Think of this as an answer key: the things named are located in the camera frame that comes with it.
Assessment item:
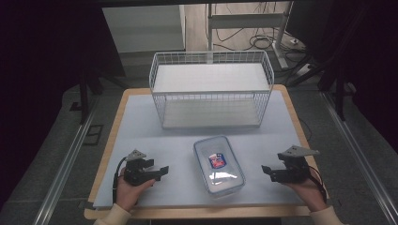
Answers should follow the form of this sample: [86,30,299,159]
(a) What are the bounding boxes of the clear plastic container with lid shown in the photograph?
[192,134,247,199]

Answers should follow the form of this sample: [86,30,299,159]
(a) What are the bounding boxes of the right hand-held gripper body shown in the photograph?
[269,144,321,185]

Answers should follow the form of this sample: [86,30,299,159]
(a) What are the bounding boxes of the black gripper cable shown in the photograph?
[112,157,129,204]
[307,165,329,204]

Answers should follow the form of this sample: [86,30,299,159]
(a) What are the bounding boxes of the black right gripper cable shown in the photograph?
[307,165,329,204]

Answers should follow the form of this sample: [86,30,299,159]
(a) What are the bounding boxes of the white cabinet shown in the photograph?
[101,4,188,53]

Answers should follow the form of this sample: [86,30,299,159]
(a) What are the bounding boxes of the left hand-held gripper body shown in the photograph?
[123,148,158,188]

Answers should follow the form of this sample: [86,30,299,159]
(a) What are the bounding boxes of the person's left hand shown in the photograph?
[115,168,157,213]

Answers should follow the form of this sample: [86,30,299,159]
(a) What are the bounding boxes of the pale blue table mat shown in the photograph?
[92,89,310,210]

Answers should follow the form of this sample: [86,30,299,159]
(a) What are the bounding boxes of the person's right hand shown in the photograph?
[282,174,329,213]

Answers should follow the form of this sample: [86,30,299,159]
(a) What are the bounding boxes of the black stand legs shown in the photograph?
[285,46,358,123]
[69,67,130,126]

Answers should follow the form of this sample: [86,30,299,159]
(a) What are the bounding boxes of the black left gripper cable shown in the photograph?
[112,157,129,204]

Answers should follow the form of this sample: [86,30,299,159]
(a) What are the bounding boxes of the white metal desk frame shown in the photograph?
[206,2,294,70]

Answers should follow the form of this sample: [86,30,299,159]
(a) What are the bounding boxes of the black floor cables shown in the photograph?
[215,3,312,65]

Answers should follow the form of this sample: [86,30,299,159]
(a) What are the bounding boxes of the black floor plate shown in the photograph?
[82,124,104,146]

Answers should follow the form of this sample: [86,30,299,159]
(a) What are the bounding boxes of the aluminium floor rail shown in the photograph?
[32,101,99,225]
[321,91,398,225]

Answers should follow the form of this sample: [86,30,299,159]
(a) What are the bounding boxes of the white wire basket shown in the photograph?
[148,50,276,130]

